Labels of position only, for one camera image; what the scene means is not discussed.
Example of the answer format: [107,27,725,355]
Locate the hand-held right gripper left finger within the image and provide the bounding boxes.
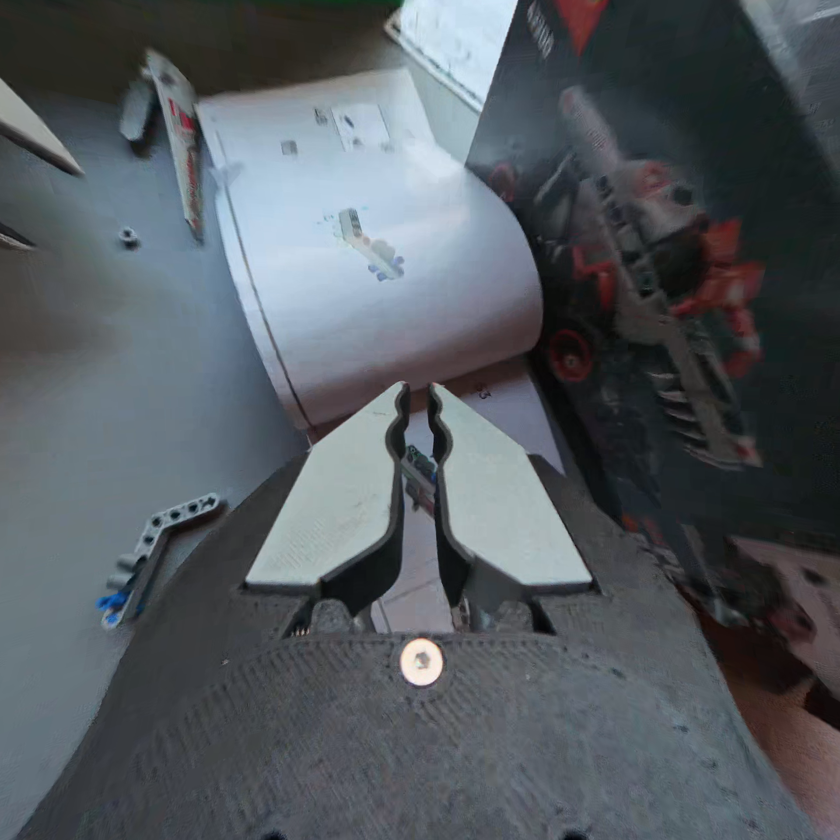
[244,382,412,618]

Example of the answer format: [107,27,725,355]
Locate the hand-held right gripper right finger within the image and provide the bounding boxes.
[428,383,595,627]

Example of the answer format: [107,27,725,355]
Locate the grey angled lego beam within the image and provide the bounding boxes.
[97,493,227,631]

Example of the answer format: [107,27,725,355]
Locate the small grey lego piece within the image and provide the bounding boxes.
[119,77,158,142]

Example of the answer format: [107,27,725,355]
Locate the long grey lego panel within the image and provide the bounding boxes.
[144,49,206,245]

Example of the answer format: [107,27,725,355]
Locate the dark lego set box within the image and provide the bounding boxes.
[465,0,840,697]

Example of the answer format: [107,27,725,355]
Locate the white lego instruction booklet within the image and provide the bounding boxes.
[196,67,567,634]

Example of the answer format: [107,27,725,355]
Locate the white sticker sheet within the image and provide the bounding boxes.
[384,0,519,112]

